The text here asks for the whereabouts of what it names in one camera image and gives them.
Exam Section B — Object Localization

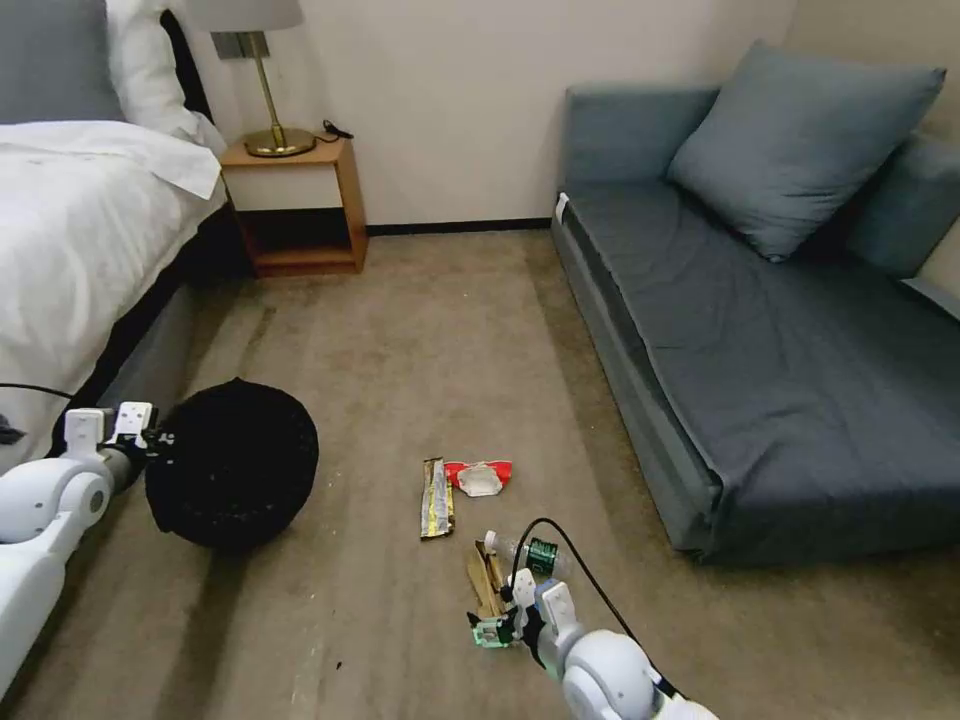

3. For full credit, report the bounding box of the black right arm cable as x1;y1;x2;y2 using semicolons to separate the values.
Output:
514;517;680;695

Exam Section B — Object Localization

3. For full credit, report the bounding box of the dark baseboard strip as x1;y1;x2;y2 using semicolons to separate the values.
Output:
365;215;555;236

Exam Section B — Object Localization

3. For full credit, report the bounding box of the brown paper scrap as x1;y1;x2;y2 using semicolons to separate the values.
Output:
464;539;513;613

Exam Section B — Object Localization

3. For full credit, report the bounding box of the grey bed base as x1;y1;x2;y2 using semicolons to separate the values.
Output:
74;200;253;421

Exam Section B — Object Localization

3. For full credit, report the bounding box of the grey padded headboard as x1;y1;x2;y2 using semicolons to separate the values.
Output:
0;0;126;126

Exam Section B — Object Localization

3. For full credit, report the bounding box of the gold foil snack wrapper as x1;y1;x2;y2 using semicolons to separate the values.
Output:
419;456;458;541

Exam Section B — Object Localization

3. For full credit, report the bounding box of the blue grey sofa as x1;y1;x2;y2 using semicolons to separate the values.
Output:
550;83;960;568

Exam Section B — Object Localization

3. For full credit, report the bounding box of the small blue grey cushion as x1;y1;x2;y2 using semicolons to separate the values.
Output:
842;134;960;281

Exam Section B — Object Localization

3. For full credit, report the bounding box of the black mesh trash bin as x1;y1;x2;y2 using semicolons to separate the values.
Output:
144;379;322;556

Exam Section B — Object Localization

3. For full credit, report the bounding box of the brass table lamp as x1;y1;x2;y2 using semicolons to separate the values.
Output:
185;0;317;158

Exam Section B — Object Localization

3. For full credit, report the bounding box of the white pillow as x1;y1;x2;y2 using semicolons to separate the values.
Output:
104;0;228;157

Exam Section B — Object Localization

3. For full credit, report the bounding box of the large blue grey cushion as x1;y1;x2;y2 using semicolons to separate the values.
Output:
665;40;949;263

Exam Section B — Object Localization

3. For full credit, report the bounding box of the black headboard panel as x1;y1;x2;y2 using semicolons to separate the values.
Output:
159;7;220;130

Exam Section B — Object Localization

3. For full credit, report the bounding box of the red white crumpled wrapper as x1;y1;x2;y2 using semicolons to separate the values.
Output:
443;458;517;500

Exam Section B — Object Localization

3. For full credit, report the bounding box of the clear bottle green label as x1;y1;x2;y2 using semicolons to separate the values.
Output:
483;529;564;595

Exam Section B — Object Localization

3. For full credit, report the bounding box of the wooden nightstand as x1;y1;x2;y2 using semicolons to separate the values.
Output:
219;137;368;278

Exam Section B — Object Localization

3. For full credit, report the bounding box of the white bed duvet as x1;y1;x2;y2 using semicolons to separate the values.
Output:
0;119;230;465

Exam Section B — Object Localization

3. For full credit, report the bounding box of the grey wall switch panel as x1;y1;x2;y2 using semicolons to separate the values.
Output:
211;31;272;61

